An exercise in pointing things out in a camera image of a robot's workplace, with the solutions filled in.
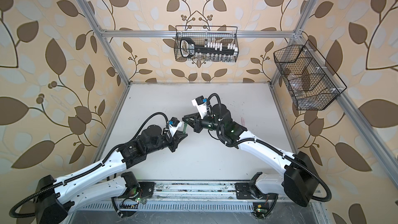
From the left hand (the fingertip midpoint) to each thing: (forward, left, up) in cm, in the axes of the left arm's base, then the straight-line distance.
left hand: (186, 133), depth 73 cm
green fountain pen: (+1, 0, +3) cm, 4 cm away
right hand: (+3, +1, +7) cm, 8 cm away
